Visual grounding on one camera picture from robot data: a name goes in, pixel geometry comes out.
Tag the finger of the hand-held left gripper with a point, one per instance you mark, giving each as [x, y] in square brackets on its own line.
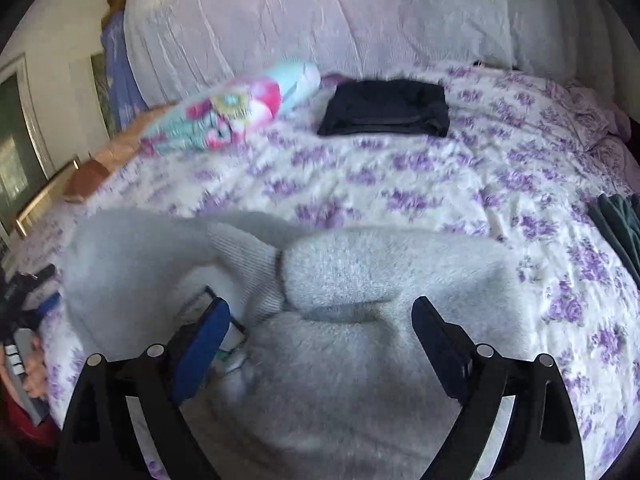
[49, 305]

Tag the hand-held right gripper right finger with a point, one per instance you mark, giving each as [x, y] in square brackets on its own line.
[440, 345]

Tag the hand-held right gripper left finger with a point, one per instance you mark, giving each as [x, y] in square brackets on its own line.
[200, 355]

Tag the grey knit sweater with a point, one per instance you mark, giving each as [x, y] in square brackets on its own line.
[350, 270]

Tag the person's left hand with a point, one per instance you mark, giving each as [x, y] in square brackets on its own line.
[36, 370]

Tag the brown pillow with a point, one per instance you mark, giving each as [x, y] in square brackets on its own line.
[85, 180]

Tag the purple floral bed sheet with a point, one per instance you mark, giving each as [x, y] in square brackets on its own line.
[450, 180]

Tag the glass door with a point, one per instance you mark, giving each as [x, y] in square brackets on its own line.
[17, 135]

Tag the tan orange blanket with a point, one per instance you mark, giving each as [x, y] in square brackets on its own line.
[125, 147]

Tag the dark green garment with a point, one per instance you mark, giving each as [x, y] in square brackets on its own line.
[620, 230]

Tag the blue floral cloth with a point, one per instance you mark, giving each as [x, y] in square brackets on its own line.
[120, 75]

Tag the folded dark navy garment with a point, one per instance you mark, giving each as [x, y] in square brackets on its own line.
[385, 105]

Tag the folded teal pink floral quilt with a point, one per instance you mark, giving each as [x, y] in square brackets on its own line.
[225, 110]

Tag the golden wooden bed rail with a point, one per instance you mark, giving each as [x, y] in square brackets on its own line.
[45, 195]

